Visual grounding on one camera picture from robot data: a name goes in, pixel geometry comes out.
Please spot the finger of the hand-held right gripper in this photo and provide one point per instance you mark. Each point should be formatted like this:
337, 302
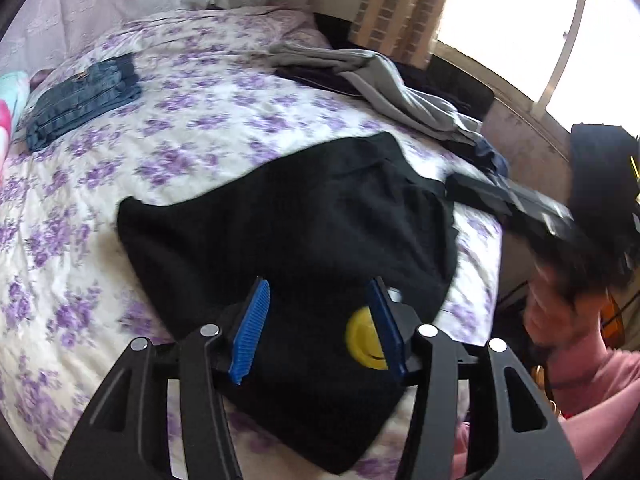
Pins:
500, 195

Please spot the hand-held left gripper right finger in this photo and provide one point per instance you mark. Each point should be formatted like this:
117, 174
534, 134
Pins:
390, 335

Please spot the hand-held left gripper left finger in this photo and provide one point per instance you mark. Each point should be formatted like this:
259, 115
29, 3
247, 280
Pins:
250, 335

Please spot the black t-shirt with yellow smiley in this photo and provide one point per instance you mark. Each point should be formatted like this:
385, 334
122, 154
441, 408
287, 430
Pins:
280, 220

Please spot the dark blue garment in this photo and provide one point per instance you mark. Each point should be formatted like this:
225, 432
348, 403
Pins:
492, 157

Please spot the person's head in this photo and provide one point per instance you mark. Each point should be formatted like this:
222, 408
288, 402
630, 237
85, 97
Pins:
555, 315

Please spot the orange wooden object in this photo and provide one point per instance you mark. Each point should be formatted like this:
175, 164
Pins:
614, 320

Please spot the grey garment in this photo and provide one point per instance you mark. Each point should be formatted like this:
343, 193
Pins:
390, 90

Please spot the brick-pattern curtain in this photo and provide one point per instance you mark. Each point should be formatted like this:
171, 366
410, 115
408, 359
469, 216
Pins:
400, 5

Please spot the black garment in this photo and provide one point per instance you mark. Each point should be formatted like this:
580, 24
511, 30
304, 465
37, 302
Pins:
320, 77

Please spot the person's pink shirt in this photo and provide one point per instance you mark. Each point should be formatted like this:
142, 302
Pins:
600, 400

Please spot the purple floral bed sheet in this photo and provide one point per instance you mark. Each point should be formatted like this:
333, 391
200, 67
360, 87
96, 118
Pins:
200, 125

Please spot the folded blue jeans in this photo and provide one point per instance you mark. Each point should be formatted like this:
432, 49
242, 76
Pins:
80, 100

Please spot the pink and teal clothes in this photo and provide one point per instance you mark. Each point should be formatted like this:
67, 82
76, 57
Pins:
10, 105

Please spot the window frame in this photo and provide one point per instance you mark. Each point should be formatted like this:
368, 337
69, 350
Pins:
562, 60

